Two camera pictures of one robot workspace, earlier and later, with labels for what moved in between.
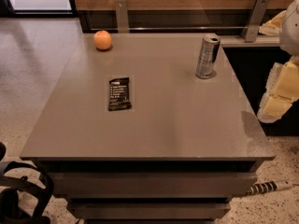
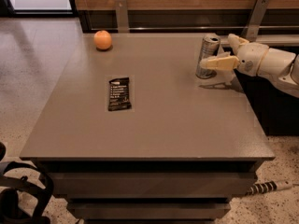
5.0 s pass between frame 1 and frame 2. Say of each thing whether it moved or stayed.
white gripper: moved
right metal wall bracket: stayed
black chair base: stayed
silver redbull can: stayed
